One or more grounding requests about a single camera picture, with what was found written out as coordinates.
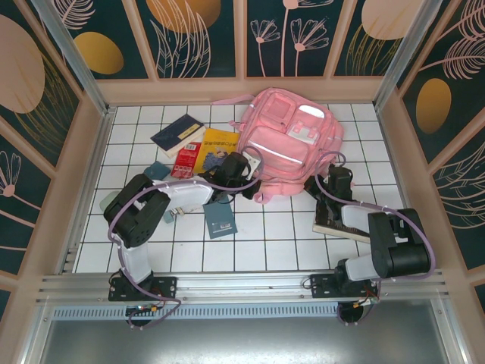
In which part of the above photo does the yellow book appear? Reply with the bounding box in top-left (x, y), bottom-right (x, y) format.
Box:
top-left (195, 127), bottom-right (242, 175)

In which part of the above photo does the teal thin notebook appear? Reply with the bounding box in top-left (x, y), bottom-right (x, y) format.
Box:
top-left (202, 200), bottom-right (239, 240)

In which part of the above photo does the pink backpack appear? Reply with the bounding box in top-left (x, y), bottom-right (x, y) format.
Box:
top-left (211, 86), bottom-right (346, 206)

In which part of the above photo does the red booklet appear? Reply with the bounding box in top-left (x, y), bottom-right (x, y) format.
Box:
top-left (170, 142), bottom-right (203, 178)

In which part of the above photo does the dark brown book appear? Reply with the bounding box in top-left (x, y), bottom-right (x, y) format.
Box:
top-left (312, 204), bottom-right (371, 244)

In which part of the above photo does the navy blue thick book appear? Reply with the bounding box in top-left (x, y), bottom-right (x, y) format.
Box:
top-left (150, 113), bottom-right (205, 159)

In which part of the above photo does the small teal pouch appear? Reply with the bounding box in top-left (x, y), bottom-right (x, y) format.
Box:
top-left (145, 161), bottom-right (171, 180)

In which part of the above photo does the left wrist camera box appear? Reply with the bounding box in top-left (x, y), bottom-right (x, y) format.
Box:
top-left (242, 151), bottom-right (265, 178)

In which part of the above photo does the aluminium side rail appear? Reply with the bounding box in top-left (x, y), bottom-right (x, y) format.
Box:
top-left (373, 105), bottom-right (433, 271)
top-left (56, 107), bottom-right (117, 275)

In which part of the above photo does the aluminium mounting rail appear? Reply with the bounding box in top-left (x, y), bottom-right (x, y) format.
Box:
top-left (36, 268), bottom-right (452, 305)

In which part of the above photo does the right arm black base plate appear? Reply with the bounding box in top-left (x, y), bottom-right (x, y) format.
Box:
top-left (309, 272), bottom-right (380, 300)

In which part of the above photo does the slotted metal cable tray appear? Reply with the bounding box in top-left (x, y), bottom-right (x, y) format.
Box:
top-left (51, 305), bottom-right (437, 322)

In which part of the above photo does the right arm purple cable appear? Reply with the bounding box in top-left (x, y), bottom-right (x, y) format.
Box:
top-left (313, 150), bottom-right (437, 304)

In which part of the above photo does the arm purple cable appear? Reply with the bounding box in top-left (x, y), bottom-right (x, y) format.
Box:
top-left (107, 146), bottom-right (265, 330)
top-left (313, 150), bottom-right (437, 304)

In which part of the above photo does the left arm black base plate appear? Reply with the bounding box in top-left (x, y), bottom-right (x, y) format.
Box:
top-left (108, 275), bottom-right (179, 303)

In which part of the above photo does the aluminium corner post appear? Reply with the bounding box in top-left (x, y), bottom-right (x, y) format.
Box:
top-left (30, 0), bottom-right (117, 116)
top-left (373, 0), bottom-right (444, 111)

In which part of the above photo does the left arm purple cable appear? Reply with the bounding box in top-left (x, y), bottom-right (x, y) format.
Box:
top-left (107, 146), bottom-right (265, 330)

